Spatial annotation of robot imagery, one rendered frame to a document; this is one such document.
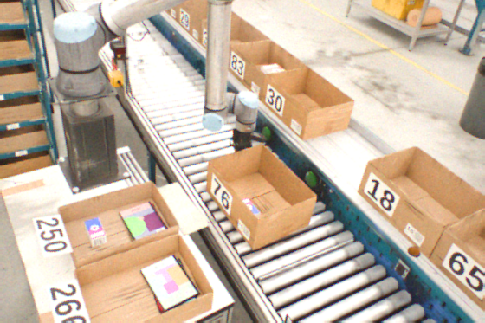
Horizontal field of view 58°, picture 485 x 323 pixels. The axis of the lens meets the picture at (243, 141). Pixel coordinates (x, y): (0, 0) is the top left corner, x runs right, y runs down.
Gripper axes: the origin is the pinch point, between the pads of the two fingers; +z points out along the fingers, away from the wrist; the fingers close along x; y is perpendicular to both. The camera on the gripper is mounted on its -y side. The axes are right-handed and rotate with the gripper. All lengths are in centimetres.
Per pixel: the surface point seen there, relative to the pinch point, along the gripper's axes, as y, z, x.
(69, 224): 81, 5, 4
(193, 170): 21.7, 5.9, -9.8
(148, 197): 48.0, 3.7, 1.8
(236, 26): -55, -19, -112
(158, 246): 56, -2, 34
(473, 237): -54, -9, 84
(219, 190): 22.5, -4.1, 17.6
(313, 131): -35.1, -12.5, 4.8
